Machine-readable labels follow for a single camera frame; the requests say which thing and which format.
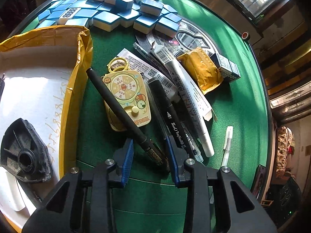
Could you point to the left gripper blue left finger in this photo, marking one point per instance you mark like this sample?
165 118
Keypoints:
123 158

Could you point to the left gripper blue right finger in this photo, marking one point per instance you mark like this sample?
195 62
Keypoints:
176 157

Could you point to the clear capped gel pen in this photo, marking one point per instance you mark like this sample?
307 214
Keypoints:
195 149

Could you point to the black marker white text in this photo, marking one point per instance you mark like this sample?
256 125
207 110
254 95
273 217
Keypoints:
169 115

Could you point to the thin black pen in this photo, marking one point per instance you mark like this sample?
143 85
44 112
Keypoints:
140 138

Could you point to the white paint marker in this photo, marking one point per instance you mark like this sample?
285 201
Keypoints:
192 99

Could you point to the white slim pen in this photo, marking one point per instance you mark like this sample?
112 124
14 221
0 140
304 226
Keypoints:
227 146

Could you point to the yellow cartoon toy case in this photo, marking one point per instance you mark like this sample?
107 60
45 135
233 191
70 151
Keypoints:
128 88

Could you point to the long white marker box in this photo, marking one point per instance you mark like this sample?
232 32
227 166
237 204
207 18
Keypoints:
164 56

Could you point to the black plastic fan part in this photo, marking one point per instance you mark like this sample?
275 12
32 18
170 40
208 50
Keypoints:
24 155

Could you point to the white adapter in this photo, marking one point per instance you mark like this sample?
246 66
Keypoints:
10 194

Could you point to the clear gel pen black grip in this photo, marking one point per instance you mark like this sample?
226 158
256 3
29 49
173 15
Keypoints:
2 85

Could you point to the orange padded envelope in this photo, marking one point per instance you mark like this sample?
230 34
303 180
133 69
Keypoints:
201 69

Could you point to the smartphone on table edge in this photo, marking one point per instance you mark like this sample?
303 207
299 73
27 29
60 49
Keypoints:
258 180

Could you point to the white ointment tube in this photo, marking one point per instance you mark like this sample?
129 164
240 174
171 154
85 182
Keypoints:
137 64

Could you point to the small white green box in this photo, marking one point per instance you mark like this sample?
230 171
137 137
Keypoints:
227 68

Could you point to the yellow taped cardboard tray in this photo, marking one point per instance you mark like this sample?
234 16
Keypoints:
45 79

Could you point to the blue mahjong tile pile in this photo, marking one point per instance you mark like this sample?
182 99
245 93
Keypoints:
142 15

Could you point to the black camera housing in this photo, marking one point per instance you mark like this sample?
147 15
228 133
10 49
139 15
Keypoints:
285 199

